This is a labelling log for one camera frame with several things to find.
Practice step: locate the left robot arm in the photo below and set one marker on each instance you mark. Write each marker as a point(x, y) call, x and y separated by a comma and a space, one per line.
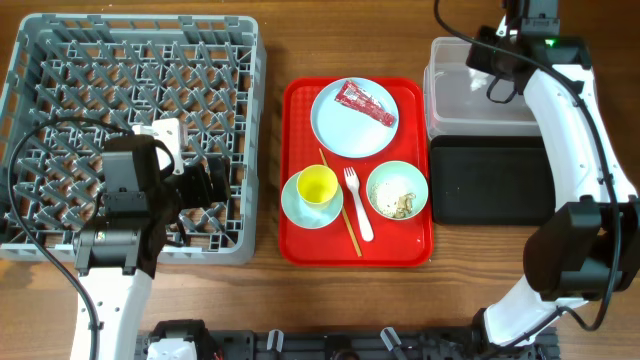
point(116, 253)

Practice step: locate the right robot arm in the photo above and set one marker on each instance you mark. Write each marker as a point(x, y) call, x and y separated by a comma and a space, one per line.
point(589, 249)

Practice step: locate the wooden chopstick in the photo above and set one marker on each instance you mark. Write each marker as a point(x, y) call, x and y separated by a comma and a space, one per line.
point(345, 216)

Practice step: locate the light blue plate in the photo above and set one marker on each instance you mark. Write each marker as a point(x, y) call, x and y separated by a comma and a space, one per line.
point(347, 132)

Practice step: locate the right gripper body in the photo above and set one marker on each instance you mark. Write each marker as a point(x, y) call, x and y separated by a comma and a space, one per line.
point(484, 57)

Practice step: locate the black waste tray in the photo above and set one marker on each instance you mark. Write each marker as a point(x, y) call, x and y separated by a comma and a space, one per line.
point(490, 180)

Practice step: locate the rice and food scraps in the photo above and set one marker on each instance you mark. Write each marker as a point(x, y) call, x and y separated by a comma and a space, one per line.
point(392, 199)

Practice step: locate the green bowl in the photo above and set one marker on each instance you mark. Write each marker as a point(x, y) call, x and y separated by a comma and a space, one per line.
point(406, 174)

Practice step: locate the clear plastic bin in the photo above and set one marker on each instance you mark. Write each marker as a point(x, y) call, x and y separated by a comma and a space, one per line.
point(453, 110)

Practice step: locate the light blue small bowl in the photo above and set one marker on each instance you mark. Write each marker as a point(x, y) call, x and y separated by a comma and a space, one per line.
point(301, 215)

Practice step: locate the white napkin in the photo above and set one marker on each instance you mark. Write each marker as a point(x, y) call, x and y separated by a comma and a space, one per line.
point(479, 79)

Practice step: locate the white plastic fork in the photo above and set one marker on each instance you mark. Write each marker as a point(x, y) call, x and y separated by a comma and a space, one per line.
point(353, 184)

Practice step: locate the red sauce packet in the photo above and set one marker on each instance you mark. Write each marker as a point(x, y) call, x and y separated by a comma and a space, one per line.
point(354, 97)

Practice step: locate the grey dishwasher rack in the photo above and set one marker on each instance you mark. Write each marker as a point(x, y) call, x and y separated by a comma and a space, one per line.
point(73, 75)

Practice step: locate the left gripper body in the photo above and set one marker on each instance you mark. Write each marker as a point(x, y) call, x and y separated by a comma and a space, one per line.
point(190, 189)

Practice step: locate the yellow plastic cup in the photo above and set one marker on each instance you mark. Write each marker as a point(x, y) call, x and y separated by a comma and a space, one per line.
point(317, 186)

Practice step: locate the red plastic tray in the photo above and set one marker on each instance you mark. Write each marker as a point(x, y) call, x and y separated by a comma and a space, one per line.
point(404, 243)

